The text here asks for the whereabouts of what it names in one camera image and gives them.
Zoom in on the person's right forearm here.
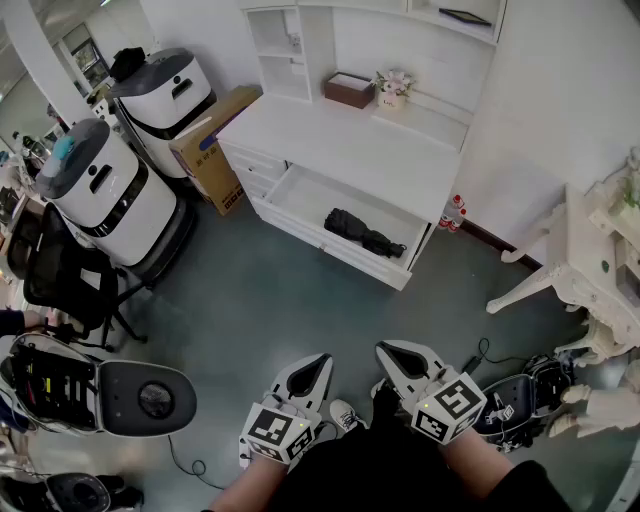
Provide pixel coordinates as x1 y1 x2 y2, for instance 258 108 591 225
438 427 516 501

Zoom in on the black adapter cable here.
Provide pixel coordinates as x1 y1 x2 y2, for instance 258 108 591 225
462 338 531 374

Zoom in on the black umbrella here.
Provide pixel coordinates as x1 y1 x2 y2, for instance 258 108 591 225
323 207 408 260

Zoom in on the white delivery robot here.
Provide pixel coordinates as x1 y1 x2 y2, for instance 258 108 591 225
34 118 197 281
107 47 219 180

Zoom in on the black power cable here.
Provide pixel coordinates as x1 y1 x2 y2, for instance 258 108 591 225
167 434 226 491

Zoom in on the person's left white shoe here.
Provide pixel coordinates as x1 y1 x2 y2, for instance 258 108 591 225
329 398 369 434

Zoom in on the white desk with drawer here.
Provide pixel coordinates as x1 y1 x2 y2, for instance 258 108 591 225
215 0 506 291

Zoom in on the person's black clothing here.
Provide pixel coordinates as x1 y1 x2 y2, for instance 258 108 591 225
272 384 571 512

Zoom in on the black picture frame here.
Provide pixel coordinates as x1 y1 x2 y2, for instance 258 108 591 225
438 7 494 28

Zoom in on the ornate cream dressing table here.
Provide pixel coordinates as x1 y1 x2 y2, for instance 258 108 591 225
485 149 640 371

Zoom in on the pink flower pot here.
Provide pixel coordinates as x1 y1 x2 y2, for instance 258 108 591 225
372 68 416 112

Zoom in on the black mesh office chair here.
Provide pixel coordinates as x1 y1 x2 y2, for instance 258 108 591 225
7 202 149 354

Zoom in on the person's left forearm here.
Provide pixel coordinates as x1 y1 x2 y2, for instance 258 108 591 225
207 452 292 512

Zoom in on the brown tissue box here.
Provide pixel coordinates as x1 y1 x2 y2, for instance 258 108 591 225
323 72 376 110

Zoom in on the black open equipment case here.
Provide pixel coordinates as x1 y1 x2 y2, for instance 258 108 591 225
472 354 576 454

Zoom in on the grey open equipment case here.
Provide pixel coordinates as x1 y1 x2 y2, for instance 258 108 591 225
0 333 198 440
0 472 144 512

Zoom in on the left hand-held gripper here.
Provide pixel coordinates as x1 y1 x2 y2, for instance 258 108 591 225
242 352 335 465

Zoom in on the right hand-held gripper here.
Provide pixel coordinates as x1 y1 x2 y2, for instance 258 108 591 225
374 340 489 445

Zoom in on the black bag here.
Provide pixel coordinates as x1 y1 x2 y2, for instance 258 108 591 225
108 47 147 84

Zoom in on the brown cardboard box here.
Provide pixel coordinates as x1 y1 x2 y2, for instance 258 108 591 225
168 85 264 217

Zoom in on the white drawer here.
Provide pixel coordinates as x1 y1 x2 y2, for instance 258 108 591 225
249 163 434 291

